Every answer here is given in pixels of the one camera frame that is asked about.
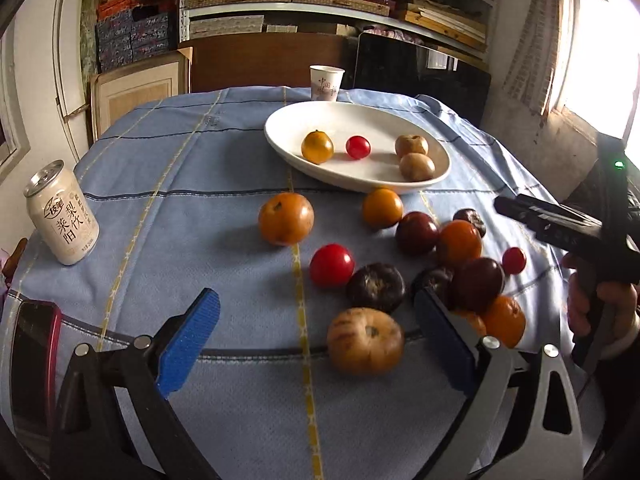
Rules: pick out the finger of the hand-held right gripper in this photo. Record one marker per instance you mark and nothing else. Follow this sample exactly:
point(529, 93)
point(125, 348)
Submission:
point(560, 211)
point(550, 230)

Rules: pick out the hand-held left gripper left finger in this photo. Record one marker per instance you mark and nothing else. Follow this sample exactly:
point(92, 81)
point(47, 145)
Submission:
point(187, 345)

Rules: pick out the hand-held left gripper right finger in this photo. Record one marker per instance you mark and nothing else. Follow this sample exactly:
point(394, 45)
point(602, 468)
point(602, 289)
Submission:
point(445, 347)

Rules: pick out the orange tangerine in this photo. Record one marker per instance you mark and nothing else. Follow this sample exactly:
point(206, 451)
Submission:
point(504, 321)
point(382, 207)
point(472, 321)

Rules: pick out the small red cherry tomato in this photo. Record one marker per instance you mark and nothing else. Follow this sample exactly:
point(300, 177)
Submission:
point(514, 260)
point(358, 147)

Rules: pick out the small dark mangosteen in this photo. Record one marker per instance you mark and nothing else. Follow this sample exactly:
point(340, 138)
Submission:
point(471, 219)

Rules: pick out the large brown striped fruit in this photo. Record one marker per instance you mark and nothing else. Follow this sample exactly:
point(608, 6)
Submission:
point(365, 341)

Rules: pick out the large red tomato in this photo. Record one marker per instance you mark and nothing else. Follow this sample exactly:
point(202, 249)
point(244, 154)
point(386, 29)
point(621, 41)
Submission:
point(331, 265)

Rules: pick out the large orange persimmon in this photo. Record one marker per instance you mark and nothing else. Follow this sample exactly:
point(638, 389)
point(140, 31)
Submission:
point(286, 218)

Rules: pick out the white oval plate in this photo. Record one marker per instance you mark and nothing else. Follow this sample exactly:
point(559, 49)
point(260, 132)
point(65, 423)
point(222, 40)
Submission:
point(350, 125)

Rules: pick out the person's right hand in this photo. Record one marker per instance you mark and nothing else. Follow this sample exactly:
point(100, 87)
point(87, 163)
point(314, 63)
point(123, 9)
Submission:
point(622, 305)

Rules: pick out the small brown round fruit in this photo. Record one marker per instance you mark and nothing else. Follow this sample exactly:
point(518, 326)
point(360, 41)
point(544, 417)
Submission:
point(417, 167)
point(411, 144)

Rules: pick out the phone with red case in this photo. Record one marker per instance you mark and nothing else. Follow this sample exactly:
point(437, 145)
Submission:
point(32, 360)

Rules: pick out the blue checked tablecloth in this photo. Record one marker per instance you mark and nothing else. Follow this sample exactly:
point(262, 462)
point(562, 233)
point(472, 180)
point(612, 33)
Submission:
point(200, 170)

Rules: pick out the beige curtain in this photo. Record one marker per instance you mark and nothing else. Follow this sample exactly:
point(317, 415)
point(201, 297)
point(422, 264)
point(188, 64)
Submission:
point(532, 35)

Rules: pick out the white drink can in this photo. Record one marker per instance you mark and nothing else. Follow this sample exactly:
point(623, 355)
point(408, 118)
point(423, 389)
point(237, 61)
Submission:
point(62, 215)

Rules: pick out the bright window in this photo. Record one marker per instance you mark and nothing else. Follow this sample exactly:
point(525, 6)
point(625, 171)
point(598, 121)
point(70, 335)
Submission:
point(605, 35)

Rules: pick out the brown wooden object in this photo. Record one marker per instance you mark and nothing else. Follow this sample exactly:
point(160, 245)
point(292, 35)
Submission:
point(15, 260)

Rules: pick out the black flat panel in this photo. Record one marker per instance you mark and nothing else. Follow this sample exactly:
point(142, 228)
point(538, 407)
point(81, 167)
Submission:
point(415, 80)

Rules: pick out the small yellow-orange tangerine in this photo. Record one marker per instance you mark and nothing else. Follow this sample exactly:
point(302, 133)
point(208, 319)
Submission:
point(317, 146)

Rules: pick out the light wooden framed panel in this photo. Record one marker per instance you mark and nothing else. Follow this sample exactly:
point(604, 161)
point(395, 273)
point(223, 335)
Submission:
point(137, 95)

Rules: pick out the white paper cup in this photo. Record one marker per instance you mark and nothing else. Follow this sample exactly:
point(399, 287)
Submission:
point(326, 82)

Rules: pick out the brown wooden board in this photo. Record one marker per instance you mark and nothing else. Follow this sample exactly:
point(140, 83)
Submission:
point(270, 62)

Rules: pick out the white metal shelf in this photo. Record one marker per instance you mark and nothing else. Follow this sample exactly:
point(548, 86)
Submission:
point(300, 8)

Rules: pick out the green patterned roll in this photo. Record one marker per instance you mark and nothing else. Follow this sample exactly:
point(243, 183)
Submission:
point(87, 30)

